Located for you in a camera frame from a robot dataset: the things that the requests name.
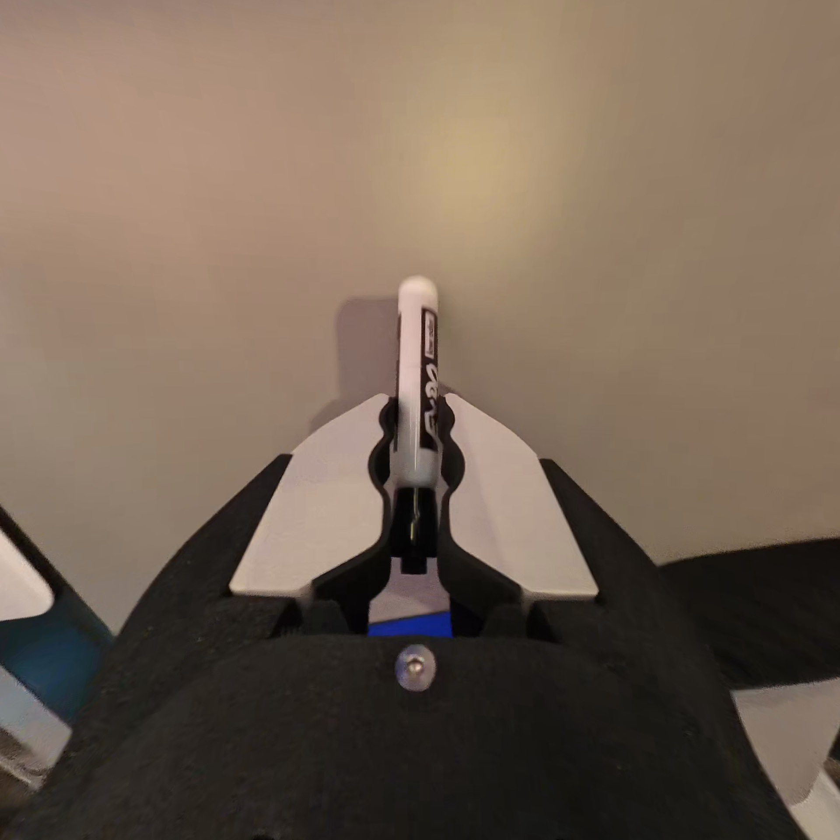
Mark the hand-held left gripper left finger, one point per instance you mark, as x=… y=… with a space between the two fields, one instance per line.
x=308 y=518

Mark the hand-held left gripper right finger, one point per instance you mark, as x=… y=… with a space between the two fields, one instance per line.
x=518 y=518

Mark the black dry-erase marker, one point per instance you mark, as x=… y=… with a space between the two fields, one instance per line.
x=417 y=367

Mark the black quilted wrist rest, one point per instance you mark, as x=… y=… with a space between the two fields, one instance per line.
x=774 y=610

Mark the white and teal object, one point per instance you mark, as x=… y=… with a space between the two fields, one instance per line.
x=39 y=656

